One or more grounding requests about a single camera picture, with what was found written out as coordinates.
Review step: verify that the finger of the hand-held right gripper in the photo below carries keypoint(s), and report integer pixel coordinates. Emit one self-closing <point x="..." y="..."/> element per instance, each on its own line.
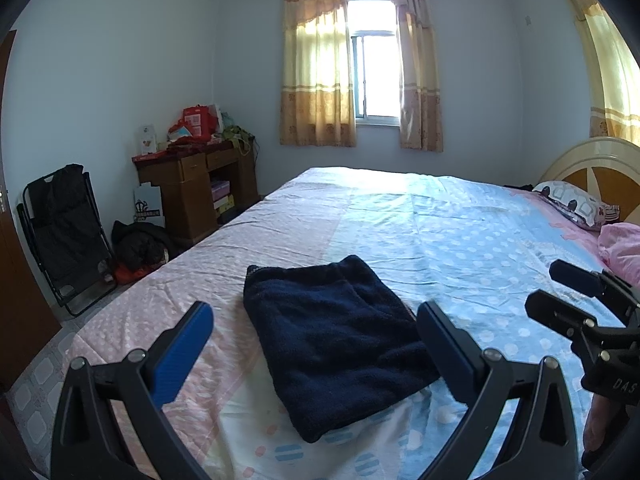
<point x="580" y="276"/>
<point x="560" y="315"/>

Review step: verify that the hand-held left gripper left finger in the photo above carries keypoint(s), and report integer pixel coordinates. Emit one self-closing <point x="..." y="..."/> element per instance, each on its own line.
<point x="185" y="355"/>

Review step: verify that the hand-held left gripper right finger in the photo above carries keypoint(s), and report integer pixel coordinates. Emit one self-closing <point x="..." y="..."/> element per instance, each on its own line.
<point x="450" y="355"/>

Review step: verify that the navy patterned knit sweater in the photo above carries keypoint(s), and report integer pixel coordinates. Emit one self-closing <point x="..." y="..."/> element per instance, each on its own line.
<point x="330" y="345"/>

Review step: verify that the black clothes pile on floor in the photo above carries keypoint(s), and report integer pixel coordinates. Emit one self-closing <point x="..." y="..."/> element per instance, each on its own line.
<point x="137" y="247"/>

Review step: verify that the person's right hand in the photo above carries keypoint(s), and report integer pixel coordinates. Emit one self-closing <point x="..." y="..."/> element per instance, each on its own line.
<point x="600" y="430"/>

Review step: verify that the pink blanket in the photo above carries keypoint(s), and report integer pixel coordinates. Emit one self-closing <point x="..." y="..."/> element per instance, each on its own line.
<point x="622" y="245"/>

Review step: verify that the patterned pillow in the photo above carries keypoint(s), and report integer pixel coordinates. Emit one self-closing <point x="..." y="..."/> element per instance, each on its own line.
<point x="570" y="202"/>

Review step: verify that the cream and wood headboard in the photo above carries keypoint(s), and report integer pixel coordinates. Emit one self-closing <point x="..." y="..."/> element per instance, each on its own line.
<point x="590" y="175"/>

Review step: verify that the bed with pastel dotted sheet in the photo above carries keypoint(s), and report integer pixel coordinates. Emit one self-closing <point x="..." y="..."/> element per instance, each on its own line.
<point x="425" y="220"/>

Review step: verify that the white cardboard box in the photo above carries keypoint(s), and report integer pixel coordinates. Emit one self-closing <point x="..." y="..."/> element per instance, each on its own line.
<point x="148" y="205"/>

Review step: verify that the wooden desk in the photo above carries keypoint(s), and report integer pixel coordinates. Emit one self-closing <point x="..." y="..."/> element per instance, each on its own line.
<point x="175" y="195"/>

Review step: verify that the black folding chair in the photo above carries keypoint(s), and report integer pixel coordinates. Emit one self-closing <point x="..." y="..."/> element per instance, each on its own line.
<point x="65" y="240"/>

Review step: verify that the pink box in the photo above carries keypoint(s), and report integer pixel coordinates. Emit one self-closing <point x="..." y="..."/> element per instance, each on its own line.
<point x="220" y="190"/>

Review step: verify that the yellow striped curtain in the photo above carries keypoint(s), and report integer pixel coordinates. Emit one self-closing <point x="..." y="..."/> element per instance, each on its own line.
<point x="615" y="85"/>

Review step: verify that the white card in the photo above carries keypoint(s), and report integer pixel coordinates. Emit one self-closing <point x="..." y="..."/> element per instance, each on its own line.
<point x="148" y="140"/>

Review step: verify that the red gift bag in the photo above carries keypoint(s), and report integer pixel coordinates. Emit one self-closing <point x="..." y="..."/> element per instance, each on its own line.
<point x="197" y="122"/>

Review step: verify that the beige floral curtain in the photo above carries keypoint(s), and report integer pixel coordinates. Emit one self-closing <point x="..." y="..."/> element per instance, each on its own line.
<point x="420" y="85"/>
<point x="315" y="85"/>

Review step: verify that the window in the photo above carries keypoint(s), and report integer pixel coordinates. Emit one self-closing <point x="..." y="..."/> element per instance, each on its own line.
<point x="375" y="70"/>

